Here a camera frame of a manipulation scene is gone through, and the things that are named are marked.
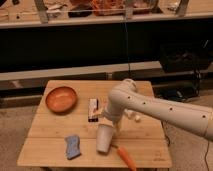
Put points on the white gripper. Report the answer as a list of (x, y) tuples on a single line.
[(114, 115)]

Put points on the white ceramic cup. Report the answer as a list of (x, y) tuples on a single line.
[(104, 137)]

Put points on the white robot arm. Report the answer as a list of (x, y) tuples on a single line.
[(192, 118)]

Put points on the dark candy bar box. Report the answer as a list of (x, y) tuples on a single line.
[(92, 110)]

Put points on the orange carrot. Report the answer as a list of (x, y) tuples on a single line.
[(124, 155)]

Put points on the blue sponge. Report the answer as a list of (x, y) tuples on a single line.
[(73, 147)]

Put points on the wooden table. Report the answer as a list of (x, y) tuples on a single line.
[(45, 144)]

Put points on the orange wooden bowl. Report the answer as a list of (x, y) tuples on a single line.
[(61, 99)]

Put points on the black box on floor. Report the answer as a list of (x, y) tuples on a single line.
[(180, 57)]

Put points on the metal shelf rack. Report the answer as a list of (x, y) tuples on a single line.
[(40, 13)]

